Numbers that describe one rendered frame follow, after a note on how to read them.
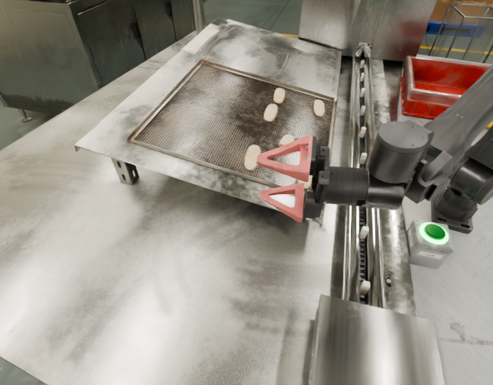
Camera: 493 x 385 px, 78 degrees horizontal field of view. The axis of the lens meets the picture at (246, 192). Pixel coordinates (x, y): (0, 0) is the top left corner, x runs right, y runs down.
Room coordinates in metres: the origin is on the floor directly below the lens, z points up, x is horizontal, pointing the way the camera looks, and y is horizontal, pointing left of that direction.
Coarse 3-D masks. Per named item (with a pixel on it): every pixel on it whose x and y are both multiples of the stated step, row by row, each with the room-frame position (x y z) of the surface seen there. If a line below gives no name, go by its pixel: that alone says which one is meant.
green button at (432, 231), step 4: (428, 224) 0.41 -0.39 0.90; (432, 224) 0.41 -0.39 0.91; (424, 228) 0.40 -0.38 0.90; (428, 228) 0.39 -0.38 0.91; (432, 228) 0.39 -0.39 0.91; (436, 228) 0.39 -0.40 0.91; (440, 228) 0.39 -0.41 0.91; (428, 232) 0.38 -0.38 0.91; (432, 232) 0.38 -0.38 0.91; (436, 232) 0.38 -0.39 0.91; (440, 232) 0.38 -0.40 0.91; (444, 232) 0.38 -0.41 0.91; (428, 236) 0.38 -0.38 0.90; (432, 236) 0.38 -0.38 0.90; (436, 236) 0.37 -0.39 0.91; (440, 236) 0.37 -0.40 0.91; (444, 236) 0.38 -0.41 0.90; (440, 240) 0.37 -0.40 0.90
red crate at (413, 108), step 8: (400, 80) 1.26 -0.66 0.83; (416, 88) 1.20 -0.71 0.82; (424, 88) 1.20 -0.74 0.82; (432, 88) 1.20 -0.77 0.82; (440, 88) 1.20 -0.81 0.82; (448, 88) 1.20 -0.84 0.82; (456, 88) 1.20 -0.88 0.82; (408, 104) 0.99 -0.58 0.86; (416, 104) 0.98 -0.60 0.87; (424, 104) 0.98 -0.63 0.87; (408, 112) 0.99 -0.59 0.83; (416, 112) 0.98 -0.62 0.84; (424, 112) 0.97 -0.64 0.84; (432, 112) 0.96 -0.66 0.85; (440, 112) 0.96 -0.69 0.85
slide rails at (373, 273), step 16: (368, 80) 1.22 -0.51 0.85; (368, 96) 1.08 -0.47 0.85; (368, 112) 0.96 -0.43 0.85; (368, 128) 0.86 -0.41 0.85; (368, 144) 0.77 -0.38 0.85; (352, 208) 0.50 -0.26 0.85; (368, 208) 0.50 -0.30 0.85; (352, 224) 0.45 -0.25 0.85; (368, 224) 0.45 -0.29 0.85; (352, 240) 0.41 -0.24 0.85; (368, 240) 0.41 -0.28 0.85; (352, 256) 0.36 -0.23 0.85; (368, 256) 0.36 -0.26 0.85; (352, 272) 0.33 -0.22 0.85; (368, 272) 0.33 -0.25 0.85; (352, 288) 0.29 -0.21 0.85; (368, 304) 0.26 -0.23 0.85
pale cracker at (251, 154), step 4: (248, 148) 0.64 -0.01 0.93; (252, 148) 0.64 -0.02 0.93; (256, 148) 0.64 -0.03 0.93; (260, 148) 0.65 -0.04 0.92; (248, 152) 0.62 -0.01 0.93; (252, 152) 0.62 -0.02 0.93; (256, 152) 0.62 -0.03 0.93; (260, 152) 0.63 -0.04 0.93; (248, 156) 0.60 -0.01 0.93; (252, 156) 0.60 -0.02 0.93; (256, 156) 0.61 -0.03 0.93; (248, 160) 0.59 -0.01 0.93; (252, 160) 0.59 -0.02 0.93; (256, 160) 0.59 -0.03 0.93; (248, 164) 0.57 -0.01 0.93; (252, 164) 0.58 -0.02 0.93; (256, 164) 0.58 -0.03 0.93; (248, 168) 0.56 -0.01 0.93; (252, 168) 0.56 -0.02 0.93
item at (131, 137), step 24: (192, 72) 1.00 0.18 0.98; (216, 72) 1.04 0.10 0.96; (240, 72) 1.05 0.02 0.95; (168, 96) 0.83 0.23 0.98; (192, 96) 0.86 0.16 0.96; (264, 96) 0.93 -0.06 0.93; (288, 96) 0.95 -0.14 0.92; (144, 120) 0.69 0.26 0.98; (168, 120) 0.72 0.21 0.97; (216, 120) 0.75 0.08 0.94; (288, 120) 0.81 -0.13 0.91; (144, 144) 0.60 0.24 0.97; (192, 144) 0.63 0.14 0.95; (216, 168) 0.55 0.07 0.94
